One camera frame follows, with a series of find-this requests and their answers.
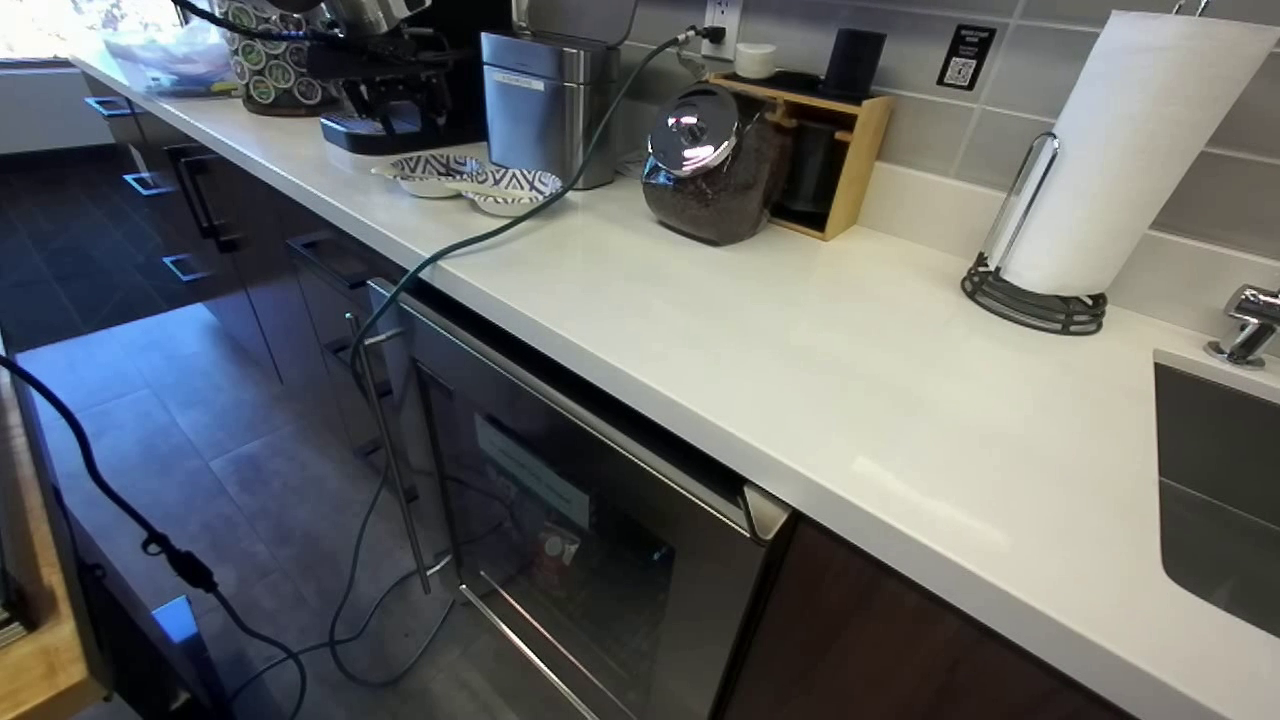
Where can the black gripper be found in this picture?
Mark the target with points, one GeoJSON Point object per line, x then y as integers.
{"type": "Point", "coordinates": [393, 75]}

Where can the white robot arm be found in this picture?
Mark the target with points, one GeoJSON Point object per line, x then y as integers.
{"type": "Point", "coordinates": [373, 15]}

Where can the black silver Keurig coffee machine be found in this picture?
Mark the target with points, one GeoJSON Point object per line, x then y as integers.
{"type": "Point", "coordinates": [454, 81]}

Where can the patterned plate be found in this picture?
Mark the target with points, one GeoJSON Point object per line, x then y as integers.
{"type": "Point", "coordinates": [508, 191]}

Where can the clear plastic bag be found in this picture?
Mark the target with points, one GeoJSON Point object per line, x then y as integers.
{"type": "Point", "coordinates": [166, 56]}

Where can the dark glass coffee jar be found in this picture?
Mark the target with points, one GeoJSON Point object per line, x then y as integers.
{"type": "Point", "coordinates": [706, 166]}

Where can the black box in organizer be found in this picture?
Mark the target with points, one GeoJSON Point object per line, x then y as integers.
{"type": "Point", "coordinates": [853, 66]}

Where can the wooden countertop organizer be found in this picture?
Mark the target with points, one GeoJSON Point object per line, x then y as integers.
{"type": "Point", "coordinates": [860, 154]}

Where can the black robot stand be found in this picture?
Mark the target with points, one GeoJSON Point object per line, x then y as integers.
{"type": "Point", "coordinates": [122, 612]}

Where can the metal paper towel holder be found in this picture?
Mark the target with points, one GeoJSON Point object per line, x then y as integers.
{"type": "Point", "coordinates": [1024, 308]}

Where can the white paper towel roll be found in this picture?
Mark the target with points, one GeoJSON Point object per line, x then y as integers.
{"type": "Point", "coordinates": [1133, 144]}

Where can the chrome sink faucet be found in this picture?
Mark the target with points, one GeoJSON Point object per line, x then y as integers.
{"type": "Point", "coordinates": [1251, 322]}

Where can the steel kitchen sink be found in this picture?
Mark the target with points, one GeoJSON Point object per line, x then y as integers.
{"type": "Point", "coordinates": [1223, 495]}

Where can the black wall sign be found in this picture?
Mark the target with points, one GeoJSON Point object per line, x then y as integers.
{"type": "Point", "coordinates": [965, 56]}

